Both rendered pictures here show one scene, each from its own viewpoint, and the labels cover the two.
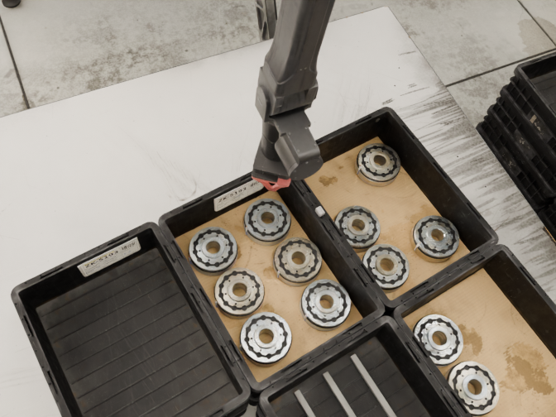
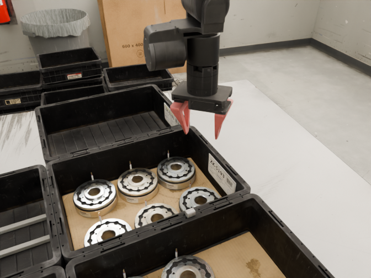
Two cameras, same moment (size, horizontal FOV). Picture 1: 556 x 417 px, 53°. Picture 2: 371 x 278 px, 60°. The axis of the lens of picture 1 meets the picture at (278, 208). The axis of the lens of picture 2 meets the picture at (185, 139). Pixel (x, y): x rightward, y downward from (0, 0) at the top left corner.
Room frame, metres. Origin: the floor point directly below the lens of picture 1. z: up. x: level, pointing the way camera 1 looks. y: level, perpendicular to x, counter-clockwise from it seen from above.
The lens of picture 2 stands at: (0.63, -0.51, 1.42)
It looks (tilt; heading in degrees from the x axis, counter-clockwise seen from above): 35 degrees down; 104
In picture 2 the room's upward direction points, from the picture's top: straight up
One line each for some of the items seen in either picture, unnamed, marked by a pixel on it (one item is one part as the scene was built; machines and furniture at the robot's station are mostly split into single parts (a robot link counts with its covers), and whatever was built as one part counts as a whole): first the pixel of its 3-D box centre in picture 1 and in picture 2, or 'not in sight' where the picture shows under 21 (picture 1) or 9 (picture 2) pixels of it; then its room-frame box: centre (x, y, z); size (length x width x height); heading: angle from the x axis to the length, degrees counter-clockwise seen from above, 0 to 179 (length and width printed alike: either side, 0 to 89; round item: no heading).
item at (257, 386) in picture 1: (268, 266); (144, 179); (0.40, 0.00, 0.92); 0.40 x 0.30 x 0.02; 40
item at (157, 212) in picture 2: (298, 258); (157, 219); (0.45, -0.06, 0.86); 0.05 x 0.05 x 0.01
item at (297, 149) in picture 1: (295, 127); (181, 31); (0.50, -0.01, 1.26); 0.11 x 0.09 x 0.12; 33
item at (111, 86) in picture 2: not in sight; (140, 104); (-0.13, 1.26, 0.37); 0.40 x 0.30 x 0.45; 33
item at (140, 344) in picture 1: (133, 348); (112, 132); (0.21, 0.23, 0.87); 0.40 x 0.30 x 0.11; 40
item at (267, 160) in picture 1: (278, 141); (202, 80); (0.53, 0.02, 1.17); 0.10 x 0.07 x 0.07; 175
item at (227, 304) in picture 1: (239, 290); (137, 181); (0.36, 0.05, 0.86); 0.10 x 0.10 x 0.01
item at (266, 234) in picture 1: (267, 218); (200, 202); (0.53, 0.02, 0.86); 0.10 x 0.10 x 0.01
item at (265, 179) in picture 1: (274, 171); (192, 113); (0.51, 0.02, 1.10); 0.07 x 0.07 x 0.09; 85
